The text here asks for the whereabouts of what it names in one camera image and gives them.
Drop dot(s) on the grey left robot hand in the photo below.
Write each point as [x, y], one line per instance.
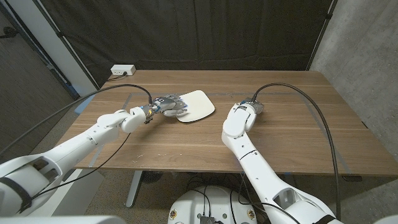
[169, 104]

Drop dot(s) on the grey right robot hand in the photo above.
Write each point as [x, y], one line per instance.
[256, 105]

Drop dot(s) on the white paper plate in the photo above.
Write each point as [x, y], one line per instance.
[199, 105]

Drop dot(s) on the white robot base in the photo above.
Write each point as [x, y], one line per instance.
[217, 202]

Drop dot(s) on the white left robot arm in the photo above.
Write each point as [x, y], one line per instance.
[77, 146]

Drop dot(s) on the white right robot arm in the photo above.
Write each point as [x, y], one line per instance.
[258, 174]

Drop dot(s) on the white power strip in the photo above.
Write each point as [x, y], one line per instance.
[123, 69]

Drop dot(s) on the black backdrop curtain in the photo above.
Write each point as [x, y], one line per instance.
[192, 34]

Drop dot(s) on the black round floor fan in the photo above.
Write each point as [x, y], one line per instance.
[151, 176]

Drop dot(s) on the white table leg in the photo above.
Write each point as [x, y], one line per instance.
[134, 188]

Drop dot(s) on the black backdrop stand pole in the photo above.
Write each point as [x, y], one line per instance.
[320, 34]
[66, 43]

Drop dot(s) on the grey electronics box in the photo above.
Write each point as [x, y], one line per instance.
[206, 219]

